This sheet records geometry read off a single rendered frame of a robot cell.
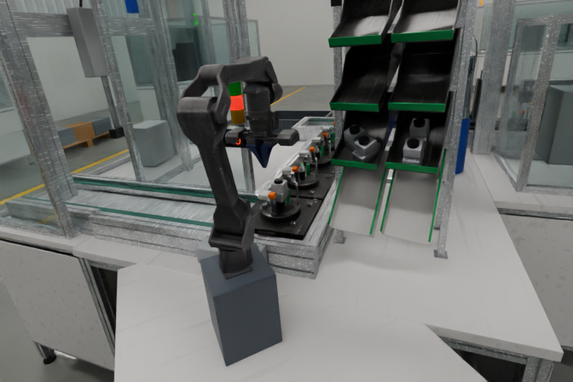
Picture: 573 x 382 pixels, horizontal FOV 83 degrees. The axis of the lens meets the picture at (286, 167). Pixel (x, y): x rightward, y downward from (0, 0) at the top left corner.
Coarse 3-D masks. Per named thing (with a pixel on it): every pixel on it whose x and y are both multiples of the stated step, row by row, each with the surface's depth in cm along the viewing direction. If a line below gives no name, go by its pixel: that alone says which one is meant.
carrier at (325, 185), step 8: (288, 168) 148; (288, 176) 136; (304, 176) 135; (312, 176) 138; (320, 176) 143; (288, 184) 133; (304, 184) 130; (312, 184) 131; (320, 184) 134; (328, 184) 134; (304, 192) 129; (320, 192) 128
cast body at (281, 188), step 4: (276, 180) 110; (280, 180) 110; (284, 180) 112; (272, 184) 110; (276, 184) 109; (280, 184) 109; (284, 184) 110; (272, 188) 110; (276, 188) 110; (280, 188) 109; (284, 188) 110; (276, 192) 110; (280, 192) 110; (284, 192) 111; (276, 196) 109; (280, 196) 109; (284, 196) 111; (276, 200) 110; (280, 200) 110
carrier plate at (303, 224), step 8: (264, 200) 124; (296, 200) 122; (304, 200) 122; (312, 200) 121; (320, 200) 121; (256, 208) 119; (304, 208) 116; (312, 208) 116; (256, 216) 114; (304, 216) 111; (312, 216) 111; (256, 224) 108; (264, 224) 108; (272, 224) 108; (280, 224) 107; (288, 224) 107; (296, 224) 106; (304, 224) 106; (256, 232) 106; (272, 232) 104; (280, 232) 103; (288, 232) 103; (296, 232) 102; (304, 232) 102
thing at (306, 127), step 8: (304, 120) 246; (312, 120) 250; (320, 120) 248; (328, 120) 246; (296, 128) 228; (304, 128) 226; (312, 128) 224; (320, 128) 222; (392, 128) 209; (304, 136) 228; (392, 136) 208; (472, 136) 192; (496, 136) 188
